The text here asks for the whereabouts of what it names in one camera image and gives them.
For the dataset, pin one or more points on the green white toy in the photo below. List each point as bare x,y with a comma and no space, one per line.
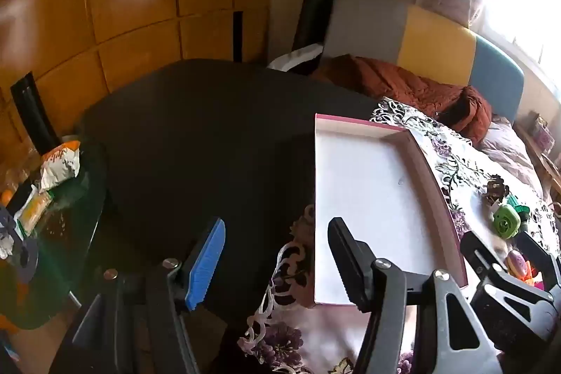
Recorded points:
505,221

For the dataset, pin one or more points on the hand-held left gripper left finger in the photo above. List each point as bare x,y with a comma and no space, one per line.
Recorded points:
206,264

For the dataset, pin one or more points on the embroidered floral tablecloth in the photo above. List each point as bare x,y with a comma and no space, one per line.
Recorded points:
456,163

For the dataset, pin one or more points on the white cloth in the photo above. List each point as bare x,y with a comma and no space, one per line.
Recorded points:
293,58

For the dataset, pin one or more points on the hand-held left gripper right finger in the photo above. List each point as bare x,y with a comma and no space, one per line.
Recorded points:
350,264

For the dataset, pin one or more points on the wooden bedside desk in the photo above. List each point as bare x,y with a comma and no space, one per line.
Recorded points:
550,166

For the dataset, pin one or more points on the purple box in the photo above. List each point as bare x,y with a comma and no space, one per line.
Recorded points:
541,133

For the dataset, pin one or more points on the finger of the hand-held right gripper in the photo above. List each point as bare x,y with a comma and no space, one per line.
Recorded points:
537,255
480,253

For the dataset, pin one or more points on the yellow packet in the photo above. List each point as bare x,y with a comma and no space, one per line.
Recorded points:
33,212

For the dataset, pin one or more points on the grey yellow blue headboard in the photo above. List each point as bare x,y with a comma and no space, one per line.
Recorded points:
434,36

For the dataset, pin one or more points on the black rolled mat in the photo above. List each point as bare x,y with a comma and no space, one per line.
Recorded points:
315,6

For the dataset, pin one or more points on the brown toy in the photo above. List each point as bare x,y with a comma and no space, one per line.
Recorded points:
495,190

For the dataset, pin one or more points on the white orange snack bag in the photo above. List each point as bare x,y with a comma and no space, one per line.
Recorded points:
59,168

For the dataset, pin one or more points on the rust brown quilted jacket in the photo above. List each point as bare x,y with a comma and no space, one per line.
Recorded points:
394,80

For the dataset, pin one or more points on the purple egg toy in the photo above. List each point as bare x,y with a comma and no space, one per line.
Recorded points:
517,263

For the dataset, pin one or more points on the pink-rimmed white box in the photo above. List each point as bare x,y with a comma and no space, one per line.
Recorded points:
372,181

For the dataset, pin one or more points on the beige pillow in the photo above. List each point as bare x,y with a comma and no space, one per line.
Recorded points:
508,146

